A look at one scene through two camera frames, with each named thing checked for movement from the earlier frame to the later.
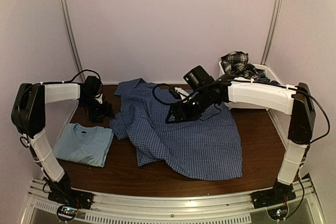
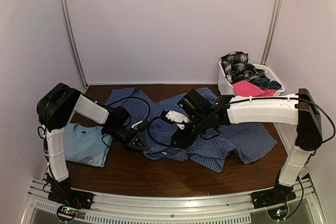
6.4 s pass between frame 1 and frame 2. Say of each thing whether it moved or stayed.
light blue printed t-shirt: stayed
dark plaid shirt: stayed
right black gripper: moved
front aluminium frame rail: stayed
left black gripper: moved
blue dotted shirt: moved
